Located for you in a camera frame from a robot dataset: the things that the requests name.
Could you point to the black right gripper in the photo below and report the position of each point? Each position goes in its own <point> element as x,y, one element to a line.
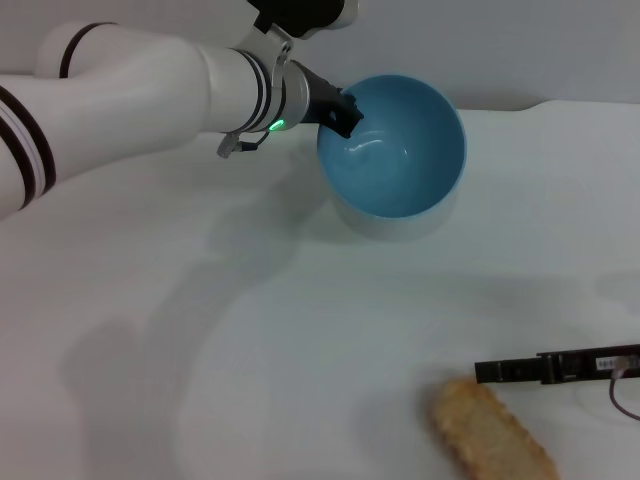
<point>580,364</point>

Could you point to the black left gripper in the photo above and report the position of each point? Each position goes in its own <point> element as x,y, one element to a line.
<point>320,102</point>

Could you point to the ridged toy bread loaf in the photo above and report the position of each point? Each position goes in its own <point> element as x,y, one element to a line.
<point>490,435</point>

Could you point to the blue ceramic bowl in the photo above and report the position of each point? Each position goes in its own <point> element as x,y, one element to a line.
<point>395,180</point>

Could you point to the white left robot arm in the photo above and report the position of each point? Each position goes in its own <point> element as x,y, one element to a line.
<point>140,105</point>

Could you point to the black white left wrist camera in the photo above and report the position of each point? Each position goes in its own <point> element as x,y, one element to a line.
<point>305,15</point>

